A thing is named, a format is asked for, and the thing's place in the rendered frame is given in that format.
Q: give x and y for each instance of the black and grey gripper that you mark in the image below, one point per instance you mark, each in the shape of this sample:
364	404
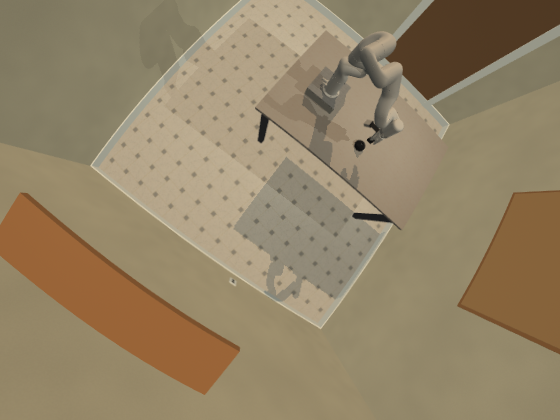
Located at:
376	138

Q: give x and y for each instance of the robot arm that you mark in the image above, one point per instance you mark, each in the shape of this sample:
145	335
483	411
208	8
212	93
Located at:
390	75

